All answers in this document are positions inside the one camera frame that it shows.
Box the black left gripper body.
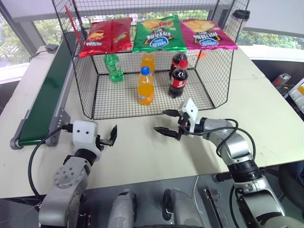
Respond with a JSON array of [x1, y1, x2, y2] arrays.
[[95, 134, 114, 151]]

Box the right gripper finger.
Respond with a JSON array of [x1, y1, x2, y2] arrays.
[[162, 109, 182, 117], [153, 127, 182, 141]]

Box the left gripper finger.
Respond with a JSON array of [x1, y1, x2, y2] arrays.
[[109, 124, 118, 146]]

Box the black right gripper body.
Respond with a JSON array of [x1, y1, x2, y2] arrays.
[[178, 113, 191, 135]]

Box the green conveyor belt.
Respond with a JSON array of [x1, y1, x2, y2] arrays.
[[9, 32, 86, 150]]

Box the cola bottle red cap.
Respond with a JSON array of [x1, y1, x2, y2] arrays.
[[168, 59, 189, 98]]

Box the orange soda bottle blue cap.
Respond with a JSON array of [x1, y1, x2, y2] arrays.
[[137, 66, 155, 107]]

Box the green soda bottle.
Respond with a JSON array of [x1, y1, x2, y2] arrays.
[[104, 53, 124, 83]]

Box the black table clamp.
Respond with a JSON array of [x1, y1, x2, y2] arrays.
[[213, 172, 232, 183]]

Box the grey left robot leg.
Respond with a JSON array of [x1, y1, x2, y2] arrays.
[[110, 190, 137, 228]]

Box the grey robot leg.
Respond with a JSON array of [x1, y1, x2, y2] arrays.
[[163, 188, 205, 228], [110, 190, 137, 228]]

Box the grey right robot leg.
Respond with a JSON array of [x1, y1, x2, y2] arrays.
[[163, 188, 205, 228]]

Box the green chips bag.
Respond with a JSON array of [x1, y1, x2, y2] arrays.
[[132, 15, 188, 53]]

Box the pink chips bag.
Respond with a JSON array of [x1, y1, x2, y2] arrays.
[[180, 19, 238, 51]]

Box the red chips bag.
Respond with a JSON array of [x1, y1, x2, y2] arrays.
[[78, 17, 133, 59]]

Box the red grey tool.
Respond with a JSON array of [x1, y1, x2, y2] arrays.
[[273, 73, 292, 90]]

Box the silver tumbler black lid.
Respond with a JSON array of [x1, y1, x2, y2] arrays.
[[225, 9, 251, 42]]

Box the red strip tag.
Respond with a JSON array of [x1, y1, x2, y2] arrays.
[[64, 5, 84, 46]]

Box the white yellow box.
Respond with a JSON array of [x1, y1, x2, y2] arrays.
[[288, 78, 304, 110]]

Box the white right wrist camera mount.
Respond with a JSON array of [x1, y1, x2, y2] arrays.
[[178, 98, 200, 138]]

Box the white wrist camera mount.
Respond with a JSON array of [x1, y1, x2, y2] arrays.
[[72, 120, 103, 159], [178, 98, 200, 138]]

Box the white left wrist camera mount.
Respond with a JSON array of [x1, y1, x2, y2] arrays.
[[72, 120, 103, 159]]

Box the black wire mesh cage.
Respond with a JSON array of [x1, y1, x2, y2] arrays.
[[51, 0, 250, 120]]

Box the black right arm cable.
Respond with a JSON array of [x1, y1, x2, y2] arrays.
[[216, 118, 257, 167]]

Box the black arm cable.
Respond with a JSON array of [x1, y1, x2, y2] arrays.
[[216, 118, 257, 167], [28, 123, 74, 198]]

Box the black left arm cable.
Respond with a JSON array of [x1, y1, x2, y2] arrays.
[[28, 123, 74, 198]]

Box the black metal bracket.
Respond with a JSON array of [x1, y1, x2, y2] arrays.
[[201, 187, 228, 228]]

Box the grey adapter cable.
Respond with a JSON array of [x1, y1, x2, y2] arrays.
[[28, 49, 48, 63]]

